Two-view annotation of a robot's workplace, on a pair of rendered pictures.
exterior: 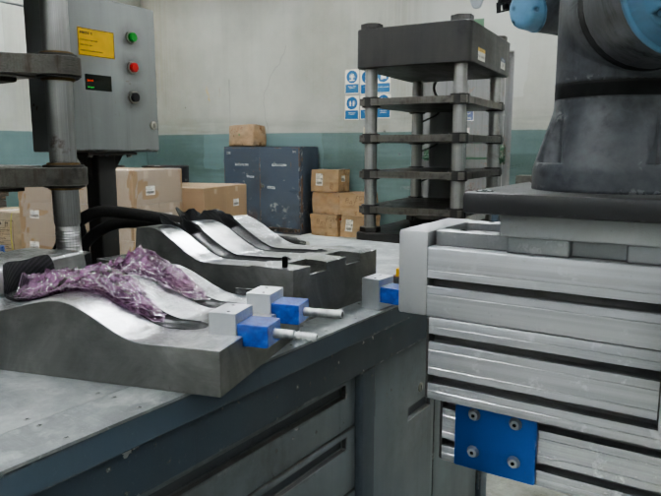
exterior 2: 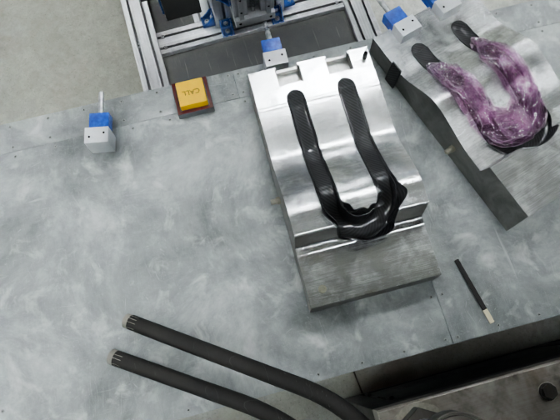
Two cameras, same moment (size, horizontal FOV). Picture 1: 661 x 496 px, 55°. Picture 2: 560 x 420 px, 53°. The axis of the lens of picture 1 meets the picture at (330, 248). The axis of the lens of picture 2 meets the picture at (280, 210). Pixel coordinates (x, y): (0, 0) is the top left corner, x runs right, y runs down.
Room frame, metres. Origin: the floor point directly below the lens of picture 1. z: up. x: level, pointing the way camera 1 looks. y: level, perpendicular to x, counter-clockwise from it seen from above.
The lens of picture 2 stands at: (1.60, 0.37, 1.93)
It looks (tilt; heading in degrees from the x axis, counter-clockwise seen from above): 73 degrees down; 223
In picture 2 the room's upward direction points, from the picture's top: 2 degrees counter-clockwise
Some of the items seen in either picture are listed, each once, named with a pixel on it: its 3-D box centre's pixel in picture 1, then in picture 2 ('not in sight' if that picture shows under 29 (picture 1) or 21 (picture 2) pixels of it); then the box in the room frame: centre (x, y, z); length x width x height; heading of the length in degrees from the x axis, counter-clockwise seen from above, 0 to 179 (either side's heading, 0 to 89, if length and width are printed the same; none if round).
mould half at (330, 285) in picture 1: (232, 257); (340, 171); (1.22, 0.19, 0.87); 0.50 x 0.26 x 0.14; 56
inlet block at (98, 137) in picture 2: not in sight; (100, 119); (1.45, -0.28, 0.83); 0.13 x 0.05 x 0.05; 45
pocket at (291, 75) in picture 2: (342, 264); (288, 78); (1.13, -0.02, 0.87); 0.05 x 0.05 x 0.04; 56
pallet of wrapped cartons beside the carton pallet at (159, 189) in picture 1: (102, 224); not in sight; (5.13, 1.87, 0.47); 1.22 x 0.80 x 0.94; 65
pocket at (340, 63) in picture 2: (307, 273); (337, 67); (1.04, 0.04, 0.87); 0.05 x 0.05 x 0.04; 56
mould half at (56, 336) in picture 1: (102, 307); (490, 96); (0.87, 0.32, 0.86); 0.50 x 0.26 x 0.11; 73
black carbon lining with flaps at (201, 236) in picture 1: (234, 233); (345, 153); (1.20, 0.18, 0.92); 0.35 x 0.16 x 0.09; 56
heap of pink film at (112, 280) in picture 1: (106, 277); (493, 87); (0.88, 0.32, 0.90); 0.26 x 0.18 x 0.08; 73
